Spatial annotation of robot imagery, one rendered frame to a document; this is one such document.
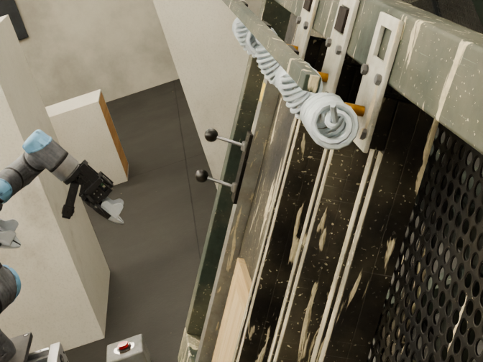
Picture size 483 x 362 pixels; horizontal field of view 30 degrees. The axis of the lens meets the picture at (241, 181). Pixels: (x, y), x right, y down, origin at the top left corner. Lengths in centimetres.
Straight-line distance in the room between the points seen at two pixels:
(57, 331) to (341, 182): 371
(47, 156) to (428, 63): 160
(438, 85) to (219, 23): 506
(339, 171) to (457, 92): 56
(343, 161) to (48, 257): 352
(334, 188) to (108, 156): 603
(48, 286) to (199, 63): 198
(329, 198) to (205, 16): 459
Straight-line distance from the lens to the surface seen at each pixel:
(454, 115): 104
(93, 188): 259
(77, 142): 752
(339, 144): 117
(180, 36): 612
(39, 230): 490
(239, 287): 235
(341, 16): 153
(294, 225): 188
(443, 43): 111
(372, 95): 130
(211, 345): 264
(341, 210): 159
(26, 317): 512
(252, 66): 262
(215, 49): 615
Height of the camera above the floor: 224
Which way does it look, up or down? 19 degrees down
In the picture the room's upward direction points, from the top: 18 degrees counter-clockwise
